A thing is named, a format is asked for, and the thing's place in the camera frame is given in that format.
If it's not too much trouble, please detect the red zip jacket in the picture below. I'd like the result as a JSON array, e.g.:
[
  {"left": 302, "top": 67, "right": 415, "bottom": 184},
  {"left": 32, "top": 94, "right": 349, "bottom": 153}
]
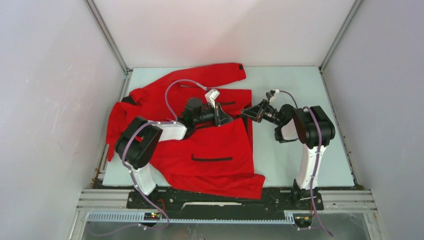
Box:
[{"left": 106, "top": 62, "right": 265, "bottom": 200}]

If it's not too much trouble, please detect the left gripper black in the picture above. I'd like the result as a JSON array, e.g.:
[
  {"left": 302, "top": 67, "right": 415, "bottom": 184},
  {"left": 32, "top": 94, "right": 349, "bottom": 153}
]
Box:
[{"left": 193, "top": 101, "right": 233, "bottom": 127}]

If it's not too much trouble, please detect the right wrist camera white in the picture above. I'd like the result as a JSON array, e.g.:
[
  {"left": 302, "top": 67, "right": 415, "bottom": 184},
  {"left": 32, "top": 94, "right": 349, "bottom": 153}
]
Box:
[{"left": 265, "top": 89, "right": 280, "bottom": 103}]

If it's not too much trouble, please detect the aluminium frame rail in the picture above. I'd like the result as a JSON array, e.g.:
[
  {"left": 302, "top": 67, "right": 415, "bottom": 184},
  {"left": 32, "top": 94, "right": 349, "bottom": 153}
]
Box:
[{"left": 76, "top": 189, "right": 378, "bottom": 213}]

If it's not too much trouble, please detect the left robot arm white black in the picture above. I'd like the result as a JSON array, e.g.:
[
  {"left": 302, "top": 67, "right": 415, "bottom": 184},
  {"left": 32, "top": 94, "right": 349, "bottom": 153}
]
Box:
[{"left": 114, "top": 97, "right": 234, "bottom": 208}]

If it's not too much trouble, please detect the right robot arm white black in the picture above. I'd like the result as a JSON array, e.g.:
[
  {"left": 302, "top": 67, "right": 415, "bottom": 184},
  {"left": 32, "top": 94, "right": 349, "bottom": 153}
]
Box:
[{"left": 241, "top": 99, "right": 336, "bottom": 209}]

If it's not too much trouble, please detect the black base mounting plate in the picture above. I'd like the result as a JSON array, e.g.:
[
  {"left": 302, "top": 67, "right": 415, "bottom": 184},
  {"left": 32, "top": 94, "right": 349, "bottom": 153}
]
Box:
[{"left": 126, "top": 187, "right": 324, "bottom": 220}]

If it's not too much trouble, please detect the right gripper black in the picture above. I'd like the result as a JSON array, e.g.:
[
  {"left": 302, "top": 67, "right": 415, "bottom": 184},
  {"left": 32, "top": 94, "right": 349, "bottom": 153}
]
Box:
[{"left": 240, "top": 99, "right": 283, "bottom": 126}]

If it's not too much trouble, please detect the grey cable duct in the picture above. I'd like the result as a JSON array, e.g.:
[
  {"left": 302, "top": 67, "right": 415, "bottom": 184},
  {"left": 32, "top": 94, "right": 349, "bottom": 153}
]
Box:
[{"left": 86, "top": 211, "right": 295, "bottom": 225}]

